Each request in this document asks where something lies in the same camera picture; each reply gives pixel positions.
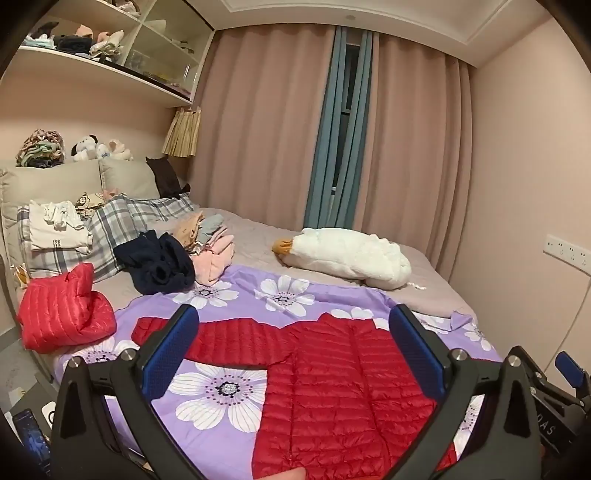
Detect pink folded clothes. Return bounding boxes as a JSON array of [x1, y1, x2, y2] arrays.
[[191, 234, 236, 287]]

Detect pile of assorted small garments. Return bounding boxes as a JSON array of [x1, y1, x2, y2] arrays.
[[21, 21, 126, 64]]

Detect dark smartphone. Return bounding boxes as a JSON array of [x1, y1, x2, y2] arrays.
[[11, 408, 51, 476]]

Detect pleated beige hanging shade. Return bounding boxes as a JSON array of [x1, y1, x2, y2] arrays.
[[161, 106, 202, 158]]

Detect folded red down jacket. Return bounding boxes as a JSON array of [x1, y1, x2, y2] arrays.
[[18, 263, 117, 354]]

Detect white goose plush toy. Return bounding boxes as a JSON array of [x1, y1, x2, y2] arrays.
[[271, 227, 413, 291]]

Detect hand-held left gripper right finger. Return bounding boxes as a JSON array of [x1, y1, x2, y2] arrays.
[[389, 303, 542, 480]]

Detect grey plaid pillow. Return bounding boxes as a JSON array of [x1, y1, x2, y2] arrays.
[[17, 193, 199, 282]]

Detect white cable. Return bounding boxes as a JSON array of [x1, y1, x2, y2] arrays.
[[545, 276, 591, 374]]

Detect navy blue garment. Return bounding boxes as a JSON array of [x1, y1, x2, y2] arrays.
[[113, 231, 197, 296]]

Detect purple floral bed sheet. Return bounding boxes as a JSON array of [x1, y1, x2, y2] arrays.
[[53, 264, 506, 467]]

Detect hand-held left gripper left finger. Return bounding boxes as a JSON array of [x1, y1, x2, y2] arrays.
[[50, 303, 206, 480]]

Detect patterned cloth bundle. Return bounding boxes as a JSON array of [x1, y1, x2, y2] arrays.
[[15, 129, 66, 168]]

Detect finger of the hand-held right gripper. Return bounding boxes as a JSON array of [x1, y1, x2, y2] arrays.
[[554, 351, 591, 393]]

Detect tan folded clothes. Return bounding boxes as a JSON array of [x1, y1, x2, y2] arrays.
[[168, 211, 205, 252]]

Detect dark window pane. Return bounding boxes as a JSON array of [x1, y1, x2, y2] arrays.
[[344, 44, 361, 190]]

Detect white wall socket strip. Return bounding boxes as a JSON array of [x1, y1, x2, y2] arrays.
[[545, 234, 591, 271]]

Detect white and black plush dog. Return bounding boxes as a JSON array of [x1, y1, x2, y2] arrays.
[[71, 134, 100, 162]]

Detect beige headboard cushion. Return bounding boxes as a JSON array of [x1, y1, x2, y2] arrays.
[[99, 158, 160, 201], [0, 159, 103, 222]]

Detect white wall shelf unit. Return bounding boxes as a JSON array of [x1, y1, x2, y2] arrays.
[[0, 0, 217, 108]]

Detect dark brown pillow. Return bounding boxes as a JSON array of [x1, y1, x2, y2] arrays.
[[145, 156, 191, 199]]

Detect blue curtain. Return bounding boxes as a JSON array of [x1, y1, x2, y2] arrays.
[[342, 30, 374, 227], [305, 25, 349, 229]]

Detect white clothes pile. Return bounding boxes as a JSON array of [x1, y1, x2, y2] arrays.
[[28, 199, 93, 254]]

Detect grey-green folded garment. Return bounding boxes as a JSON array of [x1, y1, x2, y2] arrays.
[[198, 213, 228, 245]]

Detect bed with beige sheet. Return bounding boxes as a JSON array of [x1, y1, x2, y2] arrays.
[[14, 208, 481, 384]]

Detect pink curtain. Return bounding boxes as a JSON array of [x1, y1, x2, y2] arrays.
[[353, 34, 474, 282], [189, 25, 335, 232]]

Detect cream printed garment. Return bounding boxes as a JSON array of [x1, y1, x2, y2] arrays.
[[76, 191, 109, 217]]

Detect red down jacket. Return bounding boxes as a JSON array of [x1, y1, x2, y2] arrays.
[[131, 313, 462, 480], [18, 263, 117, 354]]

